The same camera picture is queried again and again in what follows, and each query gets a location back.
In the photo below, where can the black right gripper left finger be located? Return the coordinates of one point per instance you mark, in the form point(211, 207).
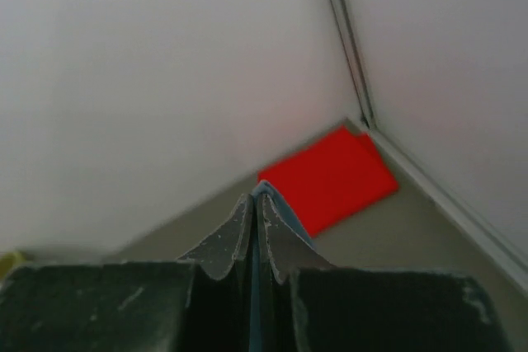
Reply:
point(196, 302)

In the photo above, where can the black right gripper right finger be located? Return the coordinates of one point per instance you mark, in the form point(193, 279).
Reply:
point(309, 304)

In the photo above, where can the blue-grey t-shirt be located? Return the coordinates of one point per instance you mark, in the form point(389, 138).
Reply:
point(290, 218)

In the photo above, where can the folded red t-shirt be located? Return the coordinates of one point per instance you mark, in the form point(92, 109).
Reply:
point(332, 179)

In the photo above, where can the olive green plastic bin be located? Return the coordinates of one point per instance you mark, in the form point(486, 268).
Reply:
point(9, 261)

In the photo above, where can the right corner aluminium post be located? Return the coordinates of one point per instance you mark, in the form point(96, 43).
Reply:
point(442, 87)

